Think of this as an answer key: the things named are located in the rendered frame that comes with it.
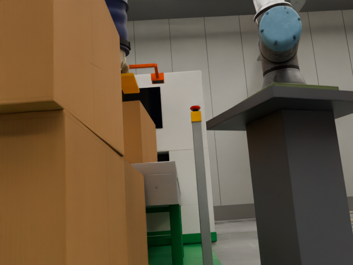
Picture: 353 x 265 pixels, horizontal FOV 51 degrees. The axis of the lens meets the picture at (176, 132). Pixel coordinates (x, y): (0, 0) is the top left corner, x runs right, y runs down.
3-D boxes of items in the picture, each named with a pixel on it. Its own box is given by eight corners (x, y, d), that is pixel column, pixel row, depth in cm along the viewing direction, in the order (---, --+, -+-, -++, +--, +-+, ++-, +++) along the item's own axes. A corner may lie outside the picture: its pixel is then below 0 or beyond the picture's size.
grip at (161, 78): (152, 84, 254) (151, 77, 255) (164, 83, 254) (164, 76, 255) (151, 80, 246) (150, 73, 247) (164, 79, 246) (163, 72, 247)
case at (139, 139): (99, 188, 249) (97, 129, 257) (158, 183, 246) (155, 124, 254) (66, 182, 190) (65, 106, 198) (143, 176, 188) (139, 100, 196)
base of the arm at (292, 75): (292, 101, 167) (289, 80, 169) (318, 86, 149) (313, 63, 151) (253, 101, 162) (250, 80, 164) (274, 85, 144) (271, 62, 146)
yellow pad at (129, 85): (124, 94, 235) (123, 86, 236) (139, 93, 235) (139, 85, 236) (115, 77, 202) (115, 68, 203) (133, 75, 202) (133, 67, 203)
